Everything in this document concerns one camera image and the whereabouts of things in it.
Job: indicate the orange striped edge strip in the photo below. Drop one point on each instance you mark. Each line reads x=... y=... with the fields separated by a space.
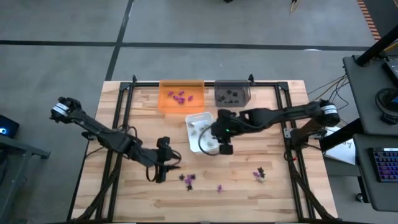
x=368 y=20

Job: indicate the black box with blue light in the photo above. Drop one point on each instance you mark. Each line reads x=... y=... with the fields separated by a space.
x=9 y=124

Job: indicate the orange translucent plastic bin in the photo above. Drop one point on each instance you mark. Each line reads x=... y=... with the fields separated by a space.
x=192 y=107

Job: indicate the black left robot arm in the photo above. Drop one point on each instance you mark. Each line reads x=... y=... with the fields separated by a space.
x=102 y=133

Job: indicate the black laptop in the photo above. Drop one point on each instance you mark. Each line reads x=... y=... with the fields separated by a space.
x=393 y=70

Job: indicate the black caster wheel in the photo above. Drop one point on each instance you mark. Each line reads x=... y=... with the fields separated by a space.
x=360 y=198

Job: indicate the tan wooden leg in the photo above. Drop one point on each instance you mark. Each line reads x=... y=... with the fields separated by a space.
x=293 y=5

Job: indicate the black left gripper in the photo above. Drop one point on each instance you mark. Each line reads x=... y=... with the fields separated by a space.
x=161 y=157

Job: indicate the grey translucent plastic bin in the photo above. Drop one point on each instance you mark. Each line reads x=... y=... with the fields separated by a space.
x=242 y=90

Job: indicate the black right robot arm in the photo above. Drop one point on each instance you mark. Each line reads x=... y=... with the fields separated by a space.
x=280 y=113

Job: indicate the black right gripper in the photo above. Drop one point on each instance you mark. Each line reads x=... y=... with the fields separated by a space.
x=225 y=127

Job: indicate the grey metal cart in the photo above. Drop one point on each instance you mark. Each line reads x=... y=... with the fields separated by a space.
x=31 y=152

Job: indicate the dark grey desk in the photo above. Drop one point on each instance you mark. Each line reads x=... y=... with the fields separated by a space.
x=367 y=186
x=367 y=87

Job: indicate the silver metal mounting bracket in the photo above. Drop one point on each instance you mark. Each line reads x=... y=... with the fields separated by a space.
x=286 y=133

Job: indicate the black backlit keyboard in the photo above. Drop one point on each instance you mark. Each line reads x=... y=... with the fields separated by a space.
x=385 y=165

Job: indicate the black support bar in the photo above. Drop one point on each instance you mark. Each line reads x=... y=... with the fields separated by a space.
x=340 y=137

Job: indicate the black slanted post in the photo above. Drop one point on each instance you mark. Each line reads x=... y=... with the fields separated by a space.
x=373 y=49

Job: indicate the white paper sheet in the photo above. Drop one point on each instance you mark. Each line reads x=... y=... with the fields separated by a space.
x=345 y=154

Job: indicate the white plastic bin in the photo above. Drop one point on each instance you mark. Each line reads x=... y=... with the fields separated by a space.
x=193 y=145

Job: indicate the black round monitor base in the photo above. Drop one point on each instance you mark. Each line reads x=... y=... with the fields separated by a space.
x=384 y=102

